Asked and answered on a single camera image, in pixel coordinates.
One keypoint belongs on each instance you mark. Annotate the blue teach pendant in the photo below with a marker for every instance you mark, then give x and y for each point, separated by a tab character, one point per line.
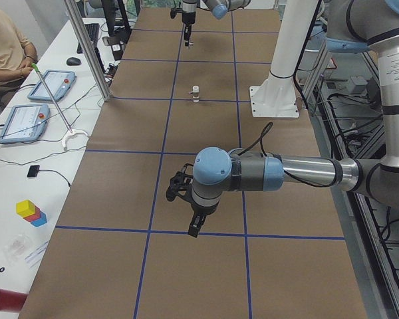
59	83
25	123

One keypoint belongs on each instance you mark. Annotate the grabber stick tool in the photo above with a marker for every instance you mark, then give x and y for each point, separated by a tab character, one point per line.
70	131

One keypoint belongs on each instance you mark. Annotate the black keyboard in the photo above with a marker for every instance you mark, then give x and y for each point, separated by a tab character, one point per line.
92	30

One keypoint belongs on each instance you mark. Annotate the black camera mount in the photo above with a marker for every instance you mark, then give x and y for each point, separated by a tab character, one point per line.
174	11
181	185

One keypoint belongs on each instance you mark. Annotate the stacked coloured blocks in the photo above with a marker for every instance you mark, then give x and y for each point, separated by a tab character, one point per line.
31	213

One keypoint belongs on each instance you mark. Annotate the near blue teach pendant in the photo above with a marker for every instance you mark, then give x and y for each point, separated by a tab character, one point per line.
25	123

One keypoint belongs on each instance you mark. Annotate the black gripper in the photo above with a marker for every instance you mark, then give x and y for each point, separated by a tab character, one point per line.
187	17
198	210

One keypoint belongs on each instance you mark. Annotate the red fire extinguisher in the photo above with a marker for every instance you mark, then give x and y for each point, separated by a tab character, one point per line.
11	301

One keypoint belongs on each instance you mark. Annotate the seated person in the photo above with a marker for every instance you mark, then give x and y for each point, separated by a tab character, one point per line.
17	54

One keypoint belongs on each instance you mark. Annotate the white camera stand column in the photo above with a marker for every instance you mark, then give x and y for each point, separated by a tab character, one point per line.
276	97

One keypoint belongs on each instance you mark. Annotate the clear plastic bag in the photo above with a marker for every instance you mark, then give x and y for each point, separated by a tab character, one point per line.
17	247

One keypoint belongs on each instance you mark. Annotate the far blue teach pendant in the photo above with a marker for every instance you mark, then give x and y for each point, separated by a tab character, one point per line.
59	83

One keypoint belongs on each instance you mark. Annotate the aluminium frame post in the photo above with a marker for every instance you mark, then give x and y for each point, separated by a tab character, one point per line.
87	47

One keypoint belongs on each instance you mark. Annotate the white PPR pipe fitting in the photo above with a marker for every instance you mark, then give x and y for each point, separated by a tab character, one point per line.
195	94

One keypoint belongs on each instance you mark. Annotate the black computer mouse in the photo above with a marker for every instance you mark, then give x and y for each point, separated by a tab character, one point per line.
73	61

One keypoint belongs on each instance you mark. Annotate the small black box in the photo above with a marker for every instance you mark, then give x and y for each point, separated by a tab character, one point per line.
33	171

